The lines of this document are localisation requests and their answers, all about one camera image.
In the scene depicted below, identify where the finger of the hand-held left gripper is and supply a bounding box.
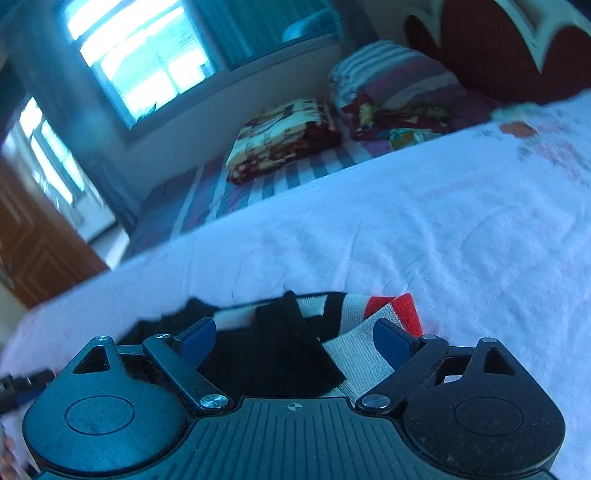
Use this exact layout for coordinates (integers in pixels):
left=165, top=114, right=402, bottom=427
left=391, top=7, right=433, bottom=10
left=0, top=368, right=57, bottom=414

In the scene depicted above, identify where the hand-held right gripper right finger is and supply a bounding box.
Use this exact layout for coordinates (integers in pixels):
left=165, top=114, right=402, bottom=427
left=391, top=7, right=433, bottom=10
left=355, top=318, right=525, bottom=413

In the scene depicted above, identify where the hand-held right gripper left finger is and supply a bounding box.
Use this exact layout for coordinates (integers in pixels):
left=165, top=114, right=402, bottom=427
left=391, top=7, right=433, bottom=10
left=71, top=318, right=230, bottom=411

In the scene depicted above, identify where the striped knit sweater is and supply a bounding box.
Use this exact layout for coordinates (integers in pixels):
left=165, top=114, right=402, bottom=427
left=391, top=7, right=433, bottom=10
left=117, top=291, right=423, bottom=400

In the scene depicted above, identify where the bed with floral sheet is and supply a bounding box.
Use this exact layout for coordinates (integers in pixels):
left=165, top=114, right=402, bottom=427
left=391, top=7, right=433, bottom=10
left=0, top=90, right=591, bottom=480

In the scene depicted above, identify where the brown wooden door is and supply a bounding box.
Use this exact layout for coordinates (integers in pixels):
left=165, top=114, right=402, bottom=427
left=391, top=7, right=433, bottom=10
left=0, top=157, right=109, bottom=310

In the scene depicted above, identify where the bed with striped sheet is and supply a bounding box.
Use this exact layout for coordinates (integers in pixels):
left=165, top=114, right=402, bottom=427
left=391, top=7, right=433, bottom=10
left=124, top=138, right=393, bottom=257

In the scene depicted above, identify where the printed folded blanket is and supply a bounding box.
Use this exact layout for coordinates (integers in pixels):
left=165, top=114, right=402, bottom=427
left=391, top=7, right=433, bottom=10
left=225, top=98, right=343, bottom=185

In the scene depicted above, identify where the red floral blanket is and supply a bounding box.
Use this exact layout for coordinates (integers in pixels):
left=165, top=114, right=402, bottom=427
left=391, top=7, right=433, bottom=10
left=344, top=90, right=451, bottom=151

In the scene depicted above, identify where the balcony window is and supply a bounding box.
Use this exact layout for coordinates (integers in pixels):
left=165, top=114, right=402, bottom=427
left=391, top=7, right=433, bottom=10
left=2, top=95, right=116, bottom=241

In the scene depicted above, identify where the grey curtain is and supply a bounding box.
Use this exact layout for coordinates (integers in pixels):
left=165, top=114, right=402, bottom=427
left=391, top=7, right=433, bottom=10
left=9, top=0, right=144, bottom=227

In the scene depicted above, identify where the striped pillow stack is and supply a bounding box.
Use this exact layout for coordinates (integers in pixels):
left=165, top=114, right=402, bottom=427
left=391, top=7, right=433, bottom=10
left=329, top=39, right=467, bottom=109

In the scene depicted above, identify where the large window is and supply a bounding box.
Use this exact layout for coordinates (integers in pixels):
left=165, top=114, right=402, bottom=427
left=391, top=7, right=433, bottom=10
left=55, top=0, right=342, bottom=134

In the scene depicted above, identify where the red scalloped headboard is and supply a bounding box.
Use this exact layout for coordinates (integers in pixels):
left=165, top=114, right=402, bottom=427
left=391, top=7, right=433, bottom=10
left=404, top=0, right=591, bottom=107

